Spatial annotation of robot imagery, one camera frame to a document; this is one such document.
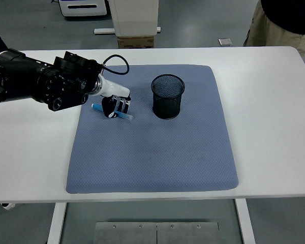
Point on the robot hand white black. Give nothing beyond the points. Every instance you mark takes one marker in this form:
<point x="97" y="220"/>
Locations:
<point x="114" y="89"/>

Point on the blue marker pen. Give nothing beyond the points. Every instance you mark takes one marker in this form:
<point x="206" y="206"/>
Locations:
<point x="125" y="116"/>

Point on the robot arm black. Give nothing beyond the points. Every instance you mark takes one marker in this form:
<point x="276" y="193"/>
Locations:
<point x="20" y="76"/>

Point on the black mesh pen holder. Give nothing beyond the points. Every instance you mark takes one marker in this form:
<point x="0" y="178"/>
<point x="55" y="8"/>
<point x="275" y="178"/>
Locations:
<point x="166" y="106"/>

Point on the brown cardboard box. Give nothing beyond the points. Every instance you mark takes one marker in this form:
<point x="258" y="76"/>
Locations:
<point x="136" y="42"/>

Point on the white base bar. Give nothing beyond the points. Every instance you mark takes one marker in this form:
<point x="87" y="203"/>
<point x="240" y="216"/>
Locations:
<point x="101" y="31"/>

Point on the blue-grey textured mat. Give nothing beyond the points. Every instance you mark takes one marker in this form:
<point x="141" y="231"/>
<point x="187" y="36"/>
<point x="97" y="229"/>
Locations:
<point x="142" y="152"/>

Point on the white appliance with dark slot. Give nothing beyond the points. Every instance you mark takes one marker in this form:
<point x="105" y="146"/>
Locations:
<point x="84" y="11"/>

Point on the grey square floor plate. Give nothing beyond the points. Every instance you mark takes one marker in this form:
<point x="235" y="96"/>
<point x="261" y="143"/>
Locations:
<point x="225" y="42"/>

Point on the grey metal plate with screws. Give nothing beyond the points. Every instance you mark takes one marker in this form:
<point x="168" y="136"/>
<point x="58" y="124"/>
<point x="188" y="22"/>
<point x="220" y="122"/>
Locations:
<point x="127" y="233"/>

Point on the white table leg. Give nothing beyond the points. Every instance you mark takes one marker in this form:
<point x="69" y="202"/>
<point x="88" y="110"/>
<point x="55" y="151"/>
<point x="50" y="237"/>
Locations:
<point x="56" y="223"/>
<point x="245" y="223"/>

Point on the small white black object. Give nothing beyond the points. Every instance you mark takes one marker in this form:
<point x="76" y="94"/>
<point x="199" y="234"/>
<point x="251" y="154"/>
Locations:
<point x="8" y="206"/>

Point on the person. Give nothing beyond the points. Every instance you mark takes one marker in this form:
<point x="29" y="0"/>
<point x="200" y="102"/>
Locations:
<point x="282" y="17"/>

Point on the white pedestal column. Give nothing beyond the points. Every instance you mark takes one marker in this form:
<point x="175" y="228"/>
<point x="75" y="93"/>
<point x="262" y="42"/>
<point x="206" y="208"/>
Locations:
<point x="136" y="17"/>

